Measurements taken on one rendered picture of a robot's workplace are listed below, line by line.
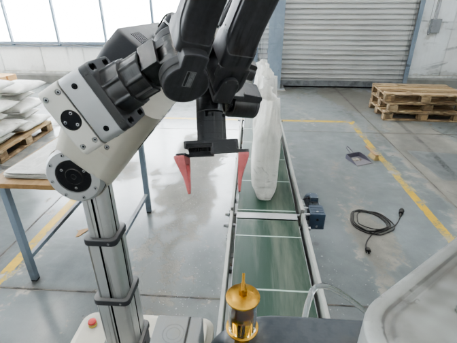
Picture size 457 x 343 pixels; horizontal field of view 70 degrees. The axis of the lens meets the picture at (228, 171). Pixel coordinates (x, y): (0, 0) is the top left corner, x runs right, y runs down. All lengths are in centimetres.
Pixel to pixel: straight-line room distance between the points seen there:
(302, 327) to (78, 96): 46
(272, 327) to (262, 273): 145
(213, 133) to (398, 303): 44
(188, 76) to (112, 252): 75
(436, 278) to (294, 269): 153
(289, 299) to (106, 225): 95
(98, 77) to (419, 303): 51
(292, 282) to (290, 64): 644
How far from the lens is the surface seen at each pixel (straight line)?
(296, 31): 772
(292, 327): 34
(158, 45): 58
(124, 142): 77
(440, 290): 30
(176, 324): 35
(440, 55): 874
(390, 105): 578
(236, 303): 29
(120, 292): 126
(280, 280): 175
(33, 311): 240
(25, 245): 242
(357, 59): 804
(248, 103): 67
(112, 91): 57
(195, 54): 51
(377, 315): 26
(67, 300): 237
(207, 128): 62
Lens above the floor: 160
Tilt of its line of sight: 26 degrees down
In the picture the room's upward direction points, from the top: straight up
